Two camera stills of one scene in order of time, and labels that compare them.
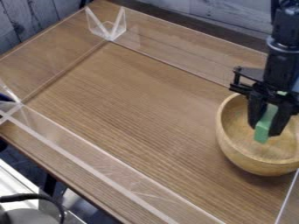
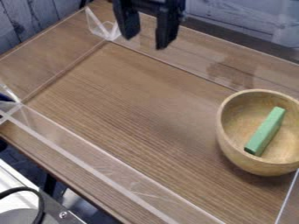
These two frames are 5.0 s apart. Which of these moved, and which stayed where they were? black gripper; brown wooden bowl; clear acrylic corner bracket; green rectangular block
Moved: black gripper; green rectangular block
Stayed: clear acrylic corner bracket; brown wooden bowl
